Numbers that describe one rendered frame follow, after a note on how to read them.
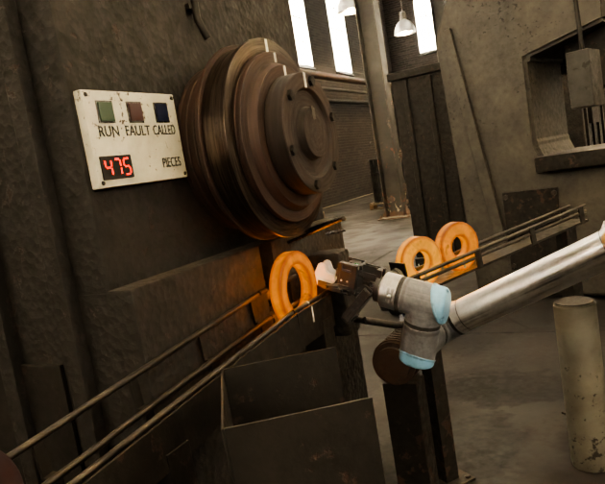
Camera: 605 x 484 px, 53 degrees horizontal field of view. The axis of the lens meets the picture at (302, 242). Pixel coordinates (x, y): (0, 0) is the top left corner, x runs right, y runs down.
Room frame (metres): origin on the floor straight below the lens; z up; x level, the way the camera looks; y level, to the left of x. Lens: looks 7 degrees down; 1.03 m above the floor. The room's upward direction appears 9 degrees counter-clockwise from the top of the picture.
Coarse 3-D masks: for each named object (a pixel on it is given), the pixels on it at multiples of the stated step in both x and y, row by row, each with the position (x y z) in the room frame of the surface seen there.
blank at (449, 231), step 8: (448, 224) 1.89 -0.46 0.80; (456, 224) 1.88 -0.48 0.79; (464, 224) 1.90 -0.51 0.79; (440, 232) 1.88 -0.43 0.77; (448, 232) 1.87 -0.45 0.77; (456, 232) 1.88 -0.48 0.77; (464, 232) 1.89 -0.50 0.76; (472, 232) 1.91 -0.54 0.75; (440, 240) 1.86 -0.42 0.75; (448, 240) 1.87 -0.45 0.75; (464, 240) 1.91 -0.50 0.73; (472, 240) 1.91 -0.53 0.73; (440, 248) 1.85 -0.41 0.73; (448, 248) 1.86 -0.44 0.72; (464, 248) 1.91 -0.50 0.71; (472, 248) 1.91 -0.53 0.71; (448, 256) 1.86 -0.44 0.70; (456, 256) 1.88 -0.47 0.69; (448, 264) 1.86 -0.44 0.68
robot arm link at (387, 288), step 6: (384, 276) 1.49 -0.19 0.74; (390, 276) 1.49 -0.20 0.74; (396, 276) 1.49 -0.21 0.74; (402, 276) 1.49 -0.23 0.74; (384, 282) 1.47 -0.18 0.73; (390, 282) 1.47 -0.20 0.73; (396, 282) 1.47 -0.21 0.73; (378, 288) 1.49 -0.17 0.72; (384, 288) 1.47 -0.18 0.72; (390, 288) 1.46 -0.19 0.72; (396, 288) 1.46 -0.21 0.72; (378, 294) 1.47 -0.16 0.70; (384, 294) 1.47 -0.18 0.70; (390, 294) 1.46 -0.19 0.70; (378, 300) 1.48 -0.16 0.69; (384, 300) 1.47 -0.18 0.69; (390, 300) 1.46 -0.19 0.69; (384, 306) 1.49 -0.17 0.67; (390, 306) 1.47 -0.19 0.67
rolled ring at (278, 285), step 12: (288, 252) 1.49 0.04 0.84; (300, 252) 1.51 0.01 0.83; (276, 264) 1.45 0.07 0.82; (288, 264) 1.45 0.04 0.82; (300, 264) 1.51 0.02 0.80; (276, 276) 1.42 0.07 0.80; (300, 276) 1.55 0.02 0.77; (312, 276) 1.55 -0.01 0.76; (276, 288) 1.41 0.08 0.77; (312, 288) 1.54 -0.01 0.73; (276, 300) 1.41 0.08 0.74; (288, 300) 1.43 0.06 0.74; (300, 300) 1.54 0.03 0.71; (276, 312) 1.42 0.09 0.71
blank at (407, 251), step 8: (408, 240) 1.81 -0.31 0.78; (416, 240) 1.81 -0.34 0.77; (424, 240) 1.82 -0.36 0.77; (432, 240) 1.84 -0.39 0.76; (400, 248) 1.81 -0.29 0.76; (408, 248) 1.80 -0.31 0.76; (416, 248) 1.81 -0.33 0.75; (424, 248) 1.82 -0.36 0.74; (432, 248) 1.84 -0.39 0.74; (400, 256) 1.79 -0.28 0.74; (408, 256) 1.79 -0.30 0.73; (424, 256) 1.85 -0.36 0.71; (432, 256) 1.83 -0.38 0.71; (440, 256) 1.85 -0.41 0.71; (408, 264) 1.79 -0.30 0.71; (424, 264) 1.85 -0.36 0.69; (432, 264) 1.83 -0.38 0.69; (408, 272) 1.79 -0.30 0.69; (416, 272) 1.80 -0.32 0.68; (432, 272) 1.83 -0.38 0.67; (432, 280) 1.83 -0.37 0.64
